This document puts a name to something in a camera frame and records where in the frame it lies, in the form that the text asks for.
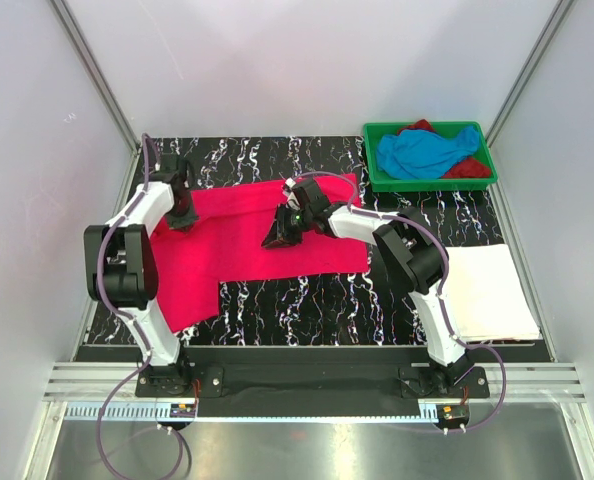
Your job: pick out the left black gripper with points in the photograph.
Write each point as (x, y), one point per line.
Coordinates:
(185, 223)

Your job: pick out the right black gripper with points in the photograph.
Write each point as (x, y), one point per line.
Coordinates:
(279, 235)

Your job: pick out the pink t shirt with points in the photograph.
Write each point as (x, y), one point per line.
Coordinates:
(225, 245)

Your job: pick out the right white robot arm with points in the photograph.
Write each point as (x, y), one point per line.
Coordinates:
(413, 257)

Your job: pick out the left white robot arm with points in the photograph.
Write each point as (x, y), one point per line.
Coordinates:
(121, 269)

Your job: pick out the green plastic bin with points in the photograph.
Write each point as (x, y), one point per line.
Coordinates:
(382, 182)

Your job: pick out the black marble pattern mat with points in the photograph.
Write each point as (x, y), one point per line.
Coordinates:
(330, 309)

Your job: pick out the blue t shirt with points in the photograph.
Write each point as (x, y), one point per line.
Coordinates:
(386, 151)

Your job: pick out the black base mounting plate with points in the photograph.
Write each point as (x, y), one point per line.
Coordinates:
(258, 404)

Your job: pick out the dark red t shirt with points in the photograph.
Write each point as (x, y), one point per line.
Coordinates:
(422, 153)

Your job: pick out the folded white t shirt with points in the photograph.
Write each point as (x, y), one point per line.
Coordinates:
(485, 296)

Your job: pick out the aluminium front rail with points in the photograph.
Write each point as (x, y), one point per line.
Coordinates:
(522, 382)

